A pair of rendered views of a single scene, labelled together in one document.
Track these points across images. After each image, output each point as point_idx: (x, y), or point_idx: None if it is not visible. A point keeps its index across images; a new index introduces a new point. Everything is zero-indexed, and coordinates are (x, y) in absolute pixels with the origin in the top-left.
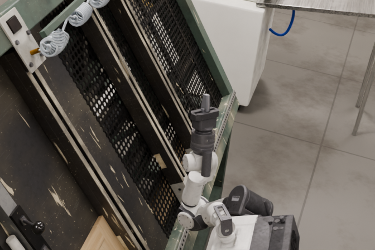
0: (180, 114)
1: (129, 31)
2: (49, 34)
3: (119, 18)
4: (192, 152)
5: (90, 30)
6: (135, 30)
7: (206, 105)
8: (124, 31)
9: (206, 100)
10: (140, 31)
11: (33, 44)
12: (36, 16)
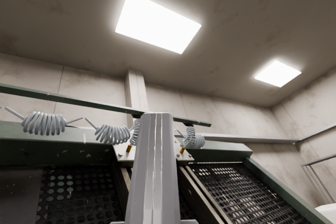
0: None
1: (205, 216)
2: None
3: (191, 202)
4: None
5: (122, 193)
6: (210, 211)
7: (133, 174)
8: (201, 219)
9: (138, 138)
10: (221, 216)
11: None
12: (0, 133)
